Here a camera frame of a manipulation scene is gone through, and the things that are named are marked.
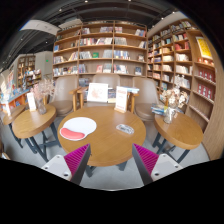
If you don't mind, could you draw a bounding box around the stack of colourful books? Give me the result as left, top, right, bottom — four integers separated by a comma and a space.
150, 103, 167, 117

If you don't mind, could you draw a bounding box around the small white sign stand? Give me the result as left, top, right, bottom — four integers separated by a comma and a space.
26, 92, 38, 112

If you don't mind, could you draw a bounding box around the light blue book stack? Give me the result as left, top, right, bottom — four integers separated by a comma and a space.
125, 86, 140, 94

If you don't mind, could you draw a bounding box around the wide wooden bookshelf unit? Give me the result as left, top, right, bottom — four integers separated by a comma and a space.
52, 19, 148, 88

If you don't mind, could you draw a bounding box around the small round wooden table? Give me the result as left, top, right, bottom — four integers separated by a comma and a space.
1, 104, 27, 149

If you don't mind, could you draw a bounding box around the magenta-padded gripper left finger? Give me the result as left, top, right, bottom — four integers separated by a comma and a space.
41, 143, 92, 186

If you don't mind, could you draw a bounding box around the beige armchair with wooden arms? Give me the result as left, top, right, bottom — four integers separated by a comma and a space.
128, 77, 161, 123
46, 75, 81, 118
77, 73, 138, 114

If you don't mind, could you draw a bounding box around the small distant wooden bookshelf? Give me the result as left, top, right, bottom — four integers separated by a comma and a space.
16, 54, 43, 90

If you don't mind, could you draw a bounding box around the tall red white sign stand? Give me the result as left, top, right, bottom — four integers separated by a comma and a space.
113, 85, 129, 114

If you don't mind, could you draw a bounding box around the orange book display table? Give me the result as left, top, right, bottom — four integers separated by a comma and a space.
0, 88, 31, 116

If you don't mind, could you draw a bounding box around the round wooden side table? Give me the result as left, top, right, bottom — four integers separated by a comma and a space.
11, 103, 63, 163
152, 111, 204, 164

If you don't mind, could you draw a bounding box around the transparent computer mouse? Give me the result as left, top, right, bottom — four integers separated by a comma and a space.
115, 123, 135, 135

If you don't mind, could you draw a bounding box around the white mouse pad red rest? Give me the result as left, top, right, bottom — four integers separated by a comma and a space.
59, 116, 98, 142

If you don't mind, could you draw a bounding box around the wooden bookshelf with yellow poster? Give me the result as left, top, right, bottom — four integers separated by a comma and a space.
146, 18, 224, 160

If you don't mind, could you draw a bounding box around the glass vase with cream flowers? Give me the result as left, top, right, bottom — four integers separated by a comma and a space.
160, 84, 190, 125

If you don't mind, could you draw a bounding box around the dark blue book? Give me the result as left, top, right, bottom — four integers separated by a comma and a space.
107, 88, 118, 104

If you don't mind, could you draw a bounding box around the white framed red picture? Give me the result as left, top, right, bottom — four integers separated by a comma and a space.
86, 82, 109, 103

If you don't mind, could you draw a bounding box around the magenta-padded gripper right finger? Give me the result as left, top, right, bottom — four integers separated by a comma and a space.
131, 143, 184, 186

